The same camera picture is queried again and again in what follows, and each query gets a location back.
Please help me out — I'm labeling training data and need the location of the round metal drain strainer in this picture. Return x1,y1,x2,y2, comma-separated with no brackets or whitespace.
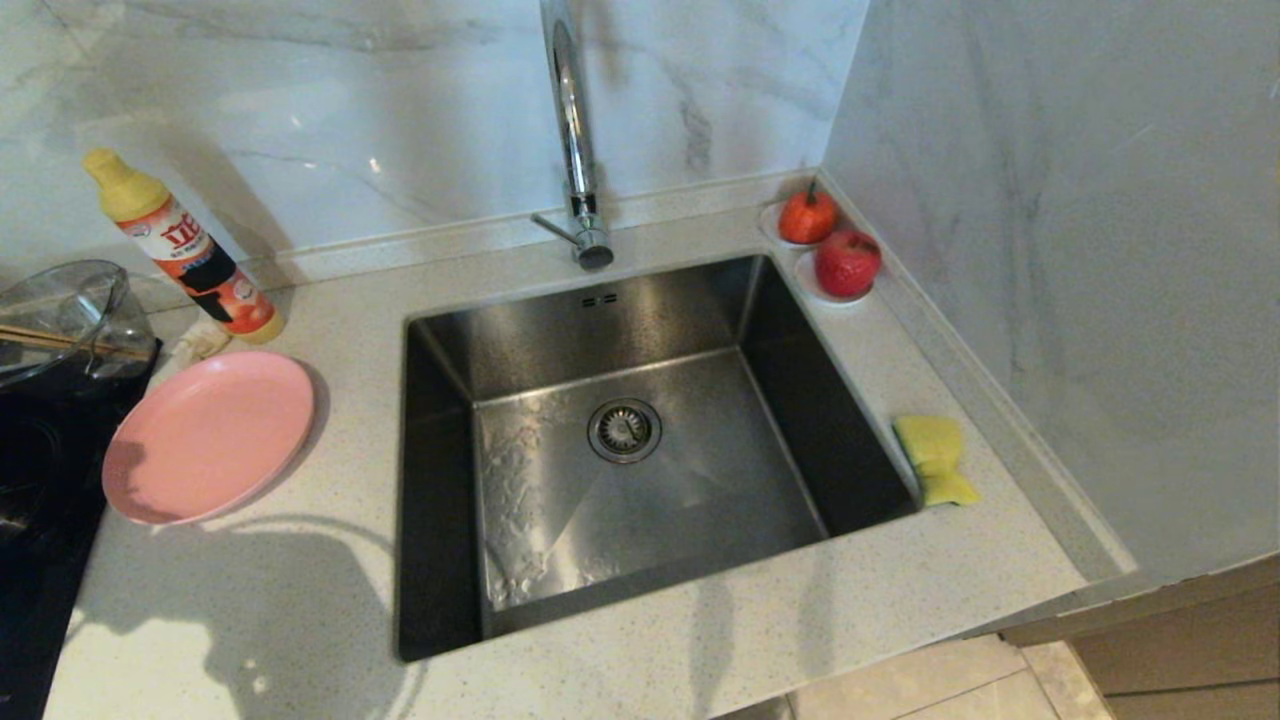
587,398,663,465

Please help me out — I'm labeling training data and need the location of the stainless steel sink basin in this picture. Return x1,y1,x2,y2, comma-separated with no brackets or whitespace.
395,253,921,663

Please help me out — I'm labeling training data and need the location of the chrome gooseneck faucet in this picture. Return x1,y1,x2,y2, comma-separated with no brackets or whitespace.
532,0,617,273

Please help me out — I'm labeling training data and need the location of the pink plate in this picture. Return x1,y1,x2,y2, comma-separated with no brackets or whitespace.
101,350,316,527

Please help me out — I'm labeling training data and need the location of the clear glass cup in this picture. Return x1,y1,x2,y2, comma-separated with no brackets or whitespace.
60,275,159,383

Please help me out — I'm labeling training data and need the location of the orange dish soap bottle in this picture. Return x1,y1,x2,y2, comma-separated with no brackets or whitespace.
82,148,288,346

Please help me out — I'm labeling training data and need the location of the red toy apple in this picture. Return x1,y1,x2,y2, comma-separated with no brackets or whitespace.
814,230,883,299

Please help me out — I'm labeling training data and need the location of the red toy tomato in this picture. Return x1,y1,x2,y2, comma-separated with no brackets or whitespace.
778,180,838,246

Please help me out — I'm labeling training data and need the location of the wooden chopstick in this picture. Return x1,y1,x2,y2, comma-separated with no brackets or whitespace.
0,332,156,363
0,325,151,355

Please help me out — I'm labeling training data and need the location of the small white dish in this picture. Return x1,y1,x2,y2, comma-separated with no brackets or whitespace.
794,250,877,307
759,203,839,251

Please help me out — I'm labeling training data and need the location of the black induction cooktop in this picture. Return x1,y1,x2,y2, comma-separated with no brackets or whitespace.
0,340,163,720

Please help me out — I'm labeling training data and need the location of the light wooden cabinet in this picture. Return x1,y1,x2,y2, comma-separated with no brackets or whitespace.
1000,558,1280,720

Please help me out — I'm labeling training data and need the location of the yellow sponge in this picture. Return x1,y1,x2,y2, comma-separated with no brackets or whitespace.
893,415,982,508

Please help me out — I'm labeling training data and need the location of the clear glass bowl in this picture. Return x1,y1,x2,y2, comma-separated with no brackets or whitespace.
0,260,131,393

